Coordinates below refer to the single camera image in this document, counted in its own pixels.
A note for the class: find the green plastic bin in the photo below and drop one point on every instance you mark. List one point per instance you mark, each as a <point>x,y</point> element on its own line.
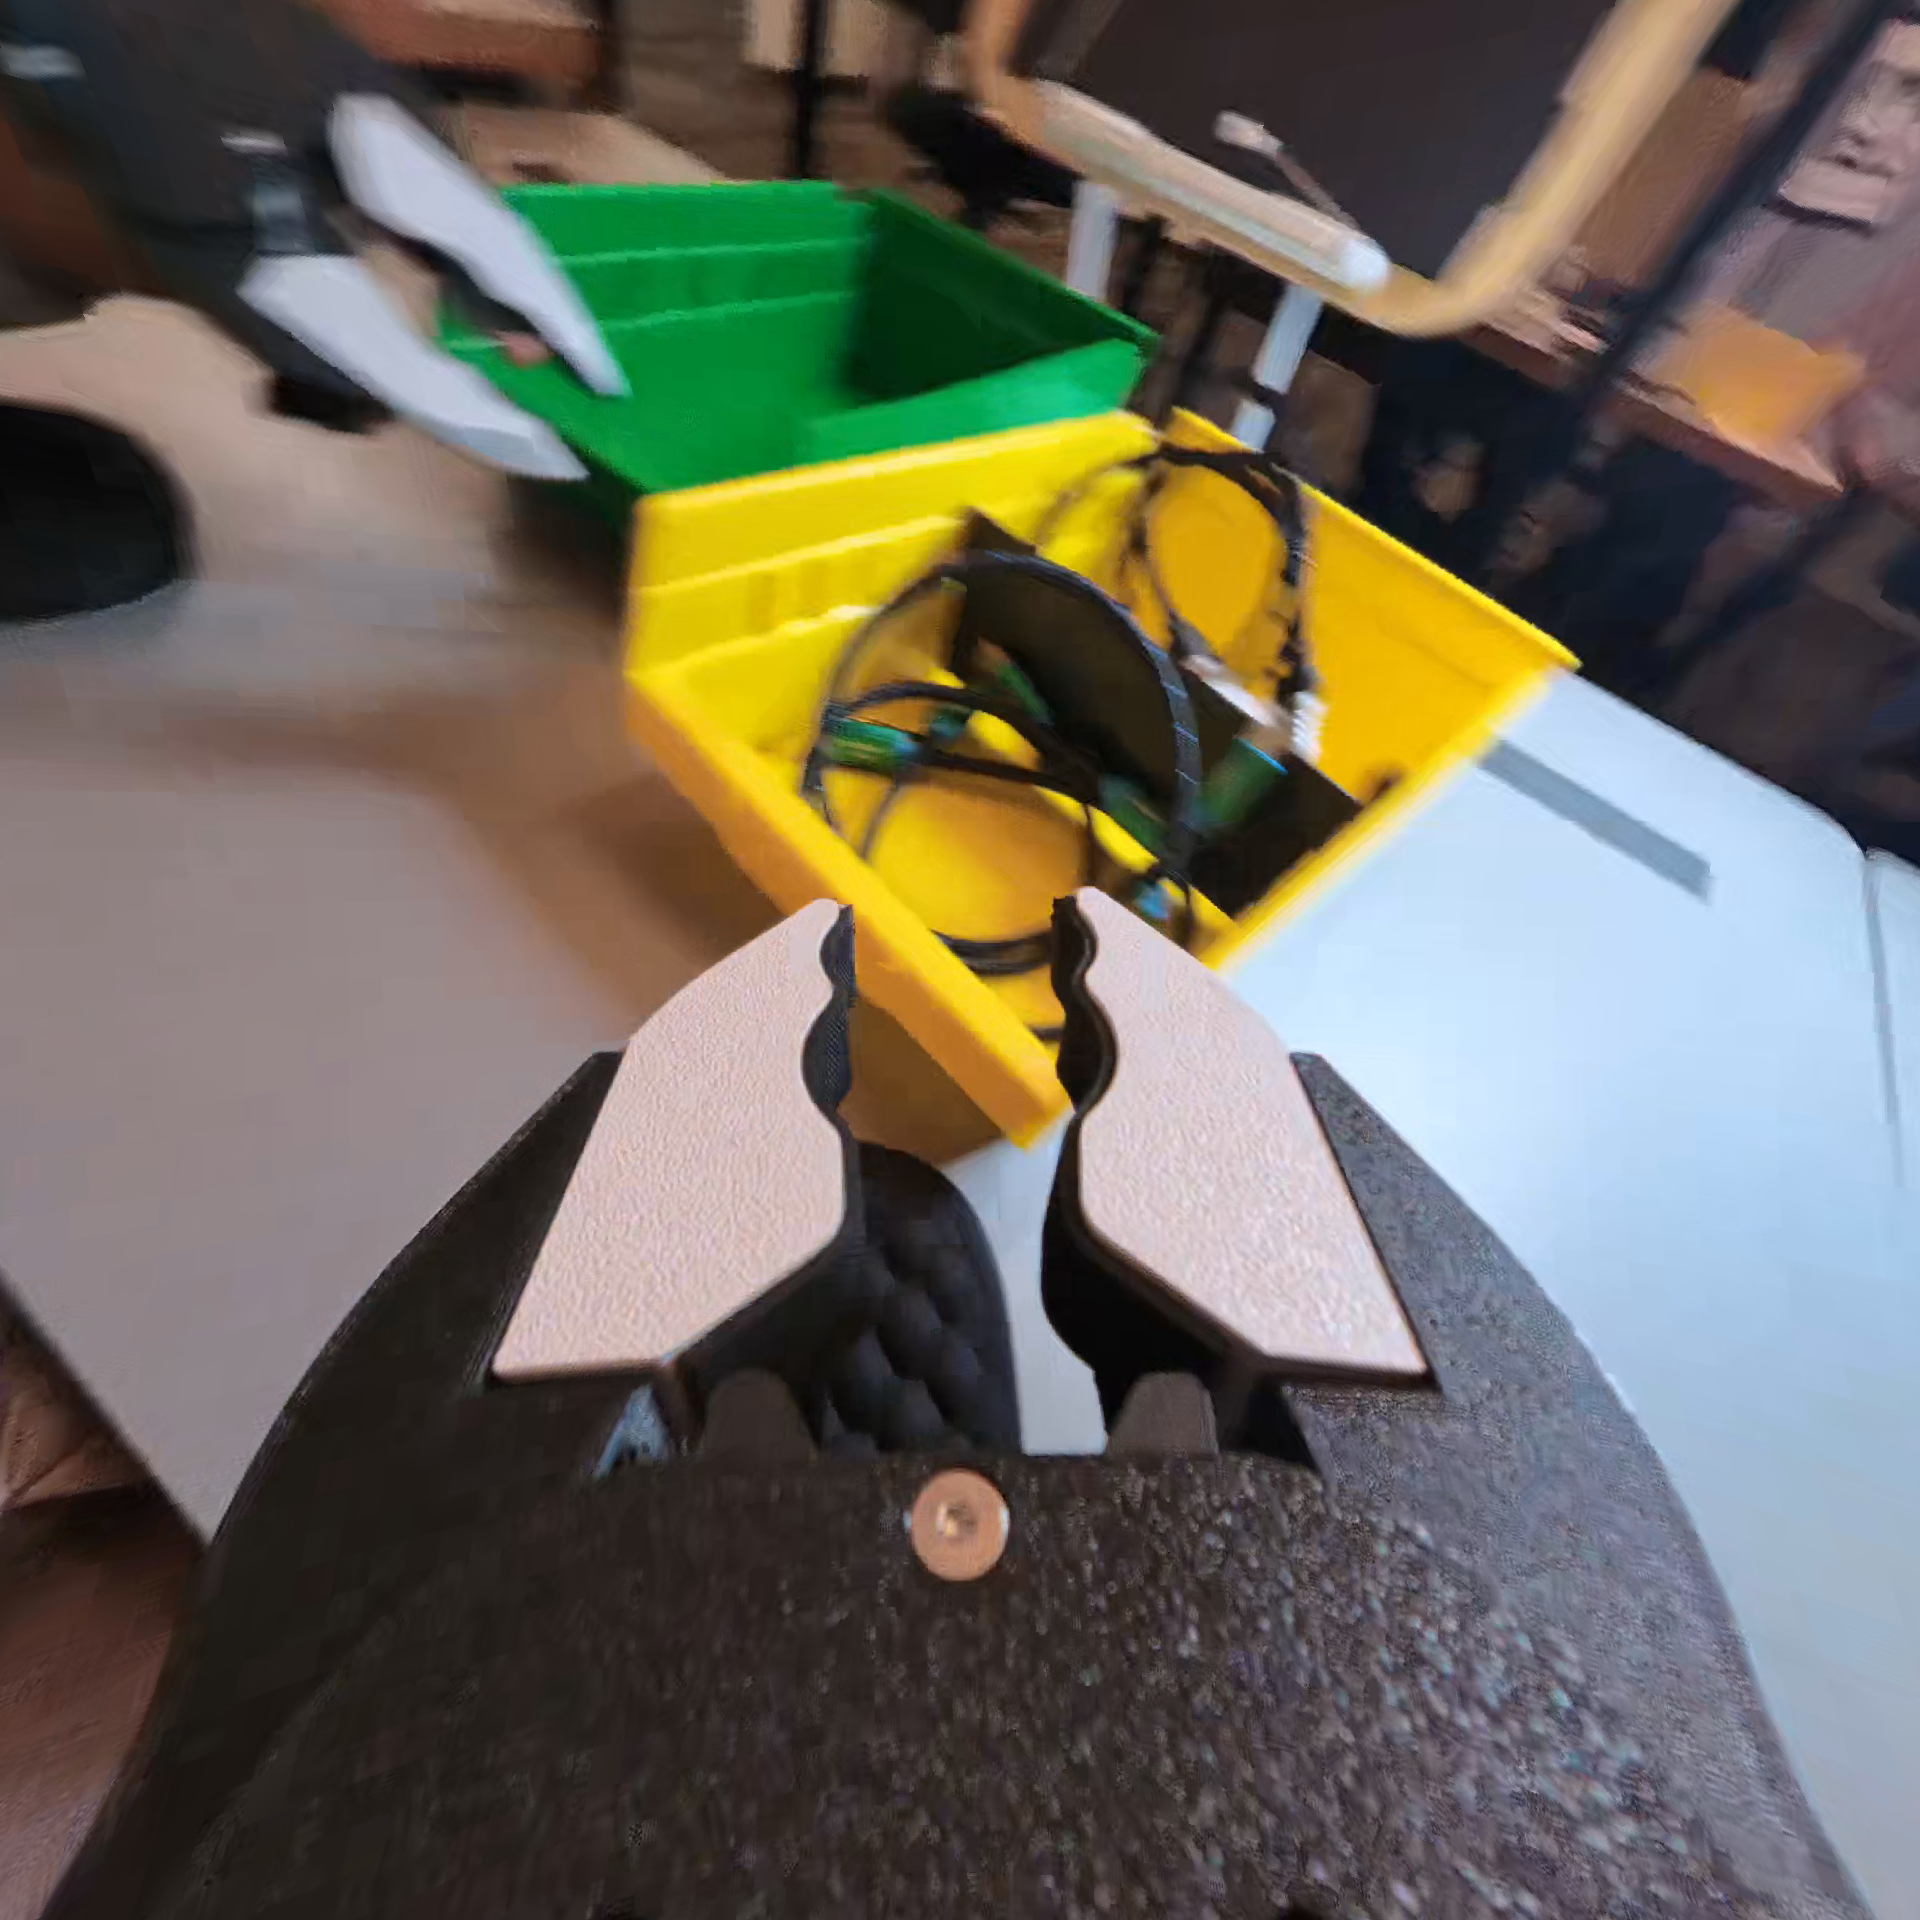
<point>750,405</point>

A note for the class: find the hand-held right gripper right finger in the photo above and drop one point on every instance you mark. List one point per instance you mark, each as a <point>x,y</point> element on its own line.
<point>1245,1185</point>

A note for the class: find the yellow plastic bin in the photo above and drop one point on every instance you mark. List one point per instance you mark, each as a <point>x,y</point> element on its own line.
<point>1424,645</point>

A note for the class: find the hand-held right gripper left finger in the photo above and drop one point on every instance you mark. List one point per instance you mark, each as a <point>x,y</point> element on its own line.
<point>691,1185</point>

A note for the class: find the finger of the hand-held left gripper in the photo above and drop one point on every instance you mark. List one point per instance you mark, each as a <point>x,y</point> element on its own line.
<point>390,361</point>
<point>481,241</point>

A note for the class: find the white metal stand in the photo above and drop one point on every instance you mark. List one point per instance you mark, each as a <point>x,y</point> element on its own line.
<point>1274,224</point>

